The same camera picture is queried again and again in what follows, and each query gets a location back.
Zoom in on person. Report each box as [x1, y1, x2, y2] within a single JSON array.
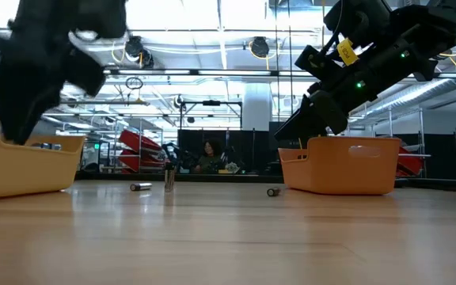
[[193, 138, 230, 175]]

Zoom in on black round ceiling fixture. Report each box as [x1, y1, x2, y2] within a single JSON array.
[[124, 35, 154, 69], [249, 36, 271, 59]]

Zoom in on red stacked shelf bins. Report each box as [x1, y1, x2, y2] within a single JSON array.
[[117, 128, 166, 175], [395, 146, 425, 178]]

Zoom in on black partition panel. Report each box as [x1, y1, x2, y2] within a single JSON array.
[[177, 128, 271, 174], [424, 127, 456, 180]]

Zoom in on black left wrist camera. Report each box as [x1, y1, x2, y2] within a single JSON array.
[[66, 42, 108, 99]]

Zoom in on black gantry frame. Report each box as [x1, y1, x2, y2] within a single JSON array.
[[177, 99, 245, 132]]

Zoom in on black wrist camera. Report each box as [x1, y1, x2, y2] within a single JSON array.
[[66, 42, 108, 99], [294, 44, 334, 81]]

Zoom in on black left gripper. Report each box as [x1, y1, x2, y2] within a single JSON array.
[[0, 31, 71, 146]]

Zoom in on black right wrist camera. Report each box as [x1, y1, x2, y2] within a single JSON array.
[[294, 44, 334, 81]]

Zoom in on yellow cable tag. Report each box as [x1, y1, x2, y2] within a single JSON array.
[[336, 37, 361, 67]]

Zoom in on black hanging cable loop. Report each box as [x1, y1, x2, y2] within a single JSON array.
[[124, 75, 144, 91]]

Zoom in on silver ventilation duct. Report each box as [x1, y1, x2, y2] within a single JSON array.
[[350, 76, 456, 116]]

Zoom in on orange plastic bin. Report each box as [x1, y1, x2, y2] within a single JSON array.
[[278, 136, 402, 196]]

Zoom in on metal shelf rack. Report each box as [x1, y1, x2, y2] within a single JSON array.
[[370, 107, 431, 180]]

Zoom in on white square pillar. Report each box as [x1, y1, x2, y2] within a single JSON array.
[[242, 82, 273, 132]]

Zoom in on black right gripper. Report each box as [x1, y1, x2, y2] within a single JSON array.
[[273, 52, 401, 150]]

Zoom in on yellow plastic bin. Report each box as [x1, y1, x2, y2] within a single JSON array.
[[0, 104, 87, 201]]

